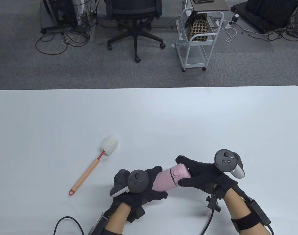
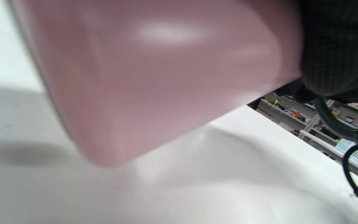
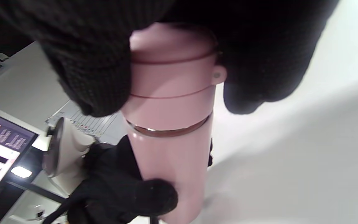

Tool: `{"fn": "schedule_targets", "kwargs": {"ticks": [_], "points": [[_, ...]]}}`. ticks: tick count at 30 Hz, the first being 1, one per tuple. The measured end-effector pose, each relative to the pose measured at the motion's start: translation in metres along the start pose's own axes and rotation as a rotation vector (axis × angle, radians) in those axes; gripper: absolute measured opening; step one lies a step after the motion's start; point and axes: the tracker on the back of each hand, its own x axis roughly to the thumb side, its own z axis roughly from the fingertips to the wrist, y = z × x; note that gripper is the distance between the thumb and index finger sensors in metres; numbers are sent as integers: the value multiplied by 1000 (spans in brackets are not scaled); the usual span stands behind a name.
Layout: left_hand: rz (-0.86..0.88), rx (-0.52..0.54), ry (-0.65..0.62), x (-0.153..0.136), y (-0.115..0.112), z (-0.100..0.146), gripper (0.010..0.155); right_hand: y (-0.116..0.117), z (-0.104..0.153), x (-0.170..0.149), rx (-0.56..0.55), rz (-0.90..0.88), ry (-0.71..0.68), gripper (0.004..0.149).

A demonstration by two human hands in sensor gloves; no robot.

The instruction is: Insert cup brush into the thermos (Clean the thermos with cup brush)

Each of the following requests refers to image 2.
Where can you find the person's left hand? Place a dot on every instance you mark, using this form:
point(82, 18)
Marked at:
point(337, 46)

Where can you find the pink plastic container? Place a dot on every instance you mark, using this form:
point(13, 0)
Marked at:
point(154, 77)

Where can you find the white metal shelving rack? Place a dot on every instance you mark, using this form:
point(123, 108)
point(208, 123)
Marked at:
point(294, 116)

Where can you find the white perforated plastic basket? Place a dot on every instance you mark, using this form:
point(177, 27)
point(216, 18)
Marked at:
point(357, 152)

